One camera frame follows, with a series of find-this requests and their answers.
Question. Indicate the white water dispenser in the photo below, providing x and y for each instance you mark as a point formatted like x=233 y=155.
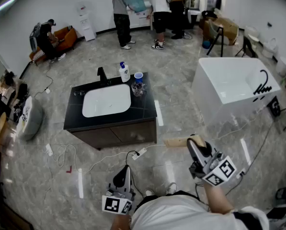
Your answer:
x=87 y=27

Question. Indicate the orange sofa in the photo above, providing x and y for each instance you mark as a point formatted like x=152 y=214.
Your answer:
x=67 y=38

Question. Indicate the blue plastic cup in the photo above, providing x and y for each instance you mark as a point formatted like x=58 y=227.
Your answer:
x=138 y=77

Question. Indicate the white pump soap bottle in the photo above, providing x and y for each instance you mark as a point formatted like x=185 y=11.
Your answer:
x=125 y=74

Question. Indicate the white bathtub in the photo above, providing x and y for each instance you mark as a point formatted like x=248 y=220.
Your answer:
x=229 y=80

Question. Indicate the person's right shoe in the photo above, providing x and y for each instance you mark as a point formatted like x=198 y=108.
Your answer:
x=171 y=188

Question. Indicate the blue bucket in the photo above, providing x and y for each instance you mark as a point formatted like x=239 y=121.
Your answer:
x=206 y=44

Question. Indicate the person's left forearm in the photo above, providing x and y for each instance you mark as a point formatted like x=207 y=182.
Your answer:
x=121 y=223

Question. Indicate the white round chair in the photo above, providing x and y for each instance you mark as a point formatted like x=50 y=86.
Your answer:
x=253 y=33

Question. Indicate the clear glass cup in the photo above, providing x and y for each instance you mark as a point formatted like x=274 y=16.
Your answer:
x=138 y=90

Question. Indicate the grey printed beanbag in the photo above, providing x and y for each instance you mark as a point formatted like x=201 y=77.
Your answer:
x=31 y=121

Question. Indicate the person's white shirt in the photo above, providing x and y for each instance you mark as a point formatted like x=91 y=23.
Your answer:
x=181 y=214

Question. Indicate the black bathtub faucet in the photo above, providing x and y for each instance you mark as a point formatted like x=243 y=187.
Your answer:
x=262 y=89

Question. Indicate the black top vanity cabinet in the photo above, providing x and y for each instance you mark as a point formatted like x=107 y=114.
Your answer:
x=142 y=109

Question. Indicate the white sink basin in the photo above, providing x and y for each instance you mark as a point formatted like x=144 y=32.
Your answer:
x=106 y=100

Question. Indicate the white drawer cabinet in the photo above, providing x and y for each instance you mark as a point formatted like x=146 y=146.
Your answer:
x=140 y=19

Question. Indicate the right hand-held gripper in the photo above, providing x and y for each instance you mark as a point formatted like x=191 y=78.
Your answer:
x=219 y=171

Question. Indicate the ceiling tube light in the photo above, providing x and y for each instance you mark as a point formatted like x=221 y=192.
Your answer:
x=2 y=7

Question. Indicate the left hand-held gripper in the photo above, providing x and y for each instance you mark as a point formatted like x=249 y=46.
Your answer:
x=111 y=203

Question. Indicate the black sink faucet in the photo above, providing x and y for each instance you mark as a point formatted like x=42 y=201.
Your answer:
x=102 y=77

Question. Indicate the clear eyeglasses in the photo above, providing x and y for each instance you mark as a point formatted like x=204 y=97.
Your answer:
x=79 y=93

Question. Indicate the person's right forearm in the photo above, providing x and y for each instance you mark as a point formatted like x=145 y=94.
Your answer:
x=217 y=198

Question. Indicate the black printed tag board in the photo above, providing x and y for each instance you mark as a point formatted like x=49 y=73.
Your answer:
x=275 y=106

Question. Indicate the grey backpack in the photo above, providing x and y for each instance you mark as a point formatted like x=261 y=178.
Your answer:
x=34 y=37

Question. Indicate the person's black trousers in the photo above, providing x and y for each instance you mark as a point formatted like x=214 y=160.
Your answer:
x=181 y=193

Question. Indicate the black chair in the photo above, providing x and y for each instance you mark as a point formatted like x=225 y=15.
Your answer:
x=246 y=48

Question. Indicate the black stool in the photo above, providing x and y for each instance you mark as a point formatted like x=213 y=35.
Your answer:
x=220 y=36

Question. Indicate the white power strip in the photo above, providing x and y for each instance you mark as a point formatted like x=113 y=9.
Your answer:
x=49 y=150
x=47 y=90
x=139 y=153

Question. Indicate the person's shoe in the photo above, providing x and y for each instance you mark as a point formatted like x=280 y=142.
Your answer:
x=171 y=188
x=149 y=192

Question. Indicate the cardboard box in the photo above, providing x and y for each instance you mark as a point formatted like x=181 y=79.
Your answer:
x=229 y=29

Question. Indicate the person's left shoe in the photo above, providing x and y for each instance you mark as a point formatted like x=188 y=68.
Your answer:
x=149 y=192

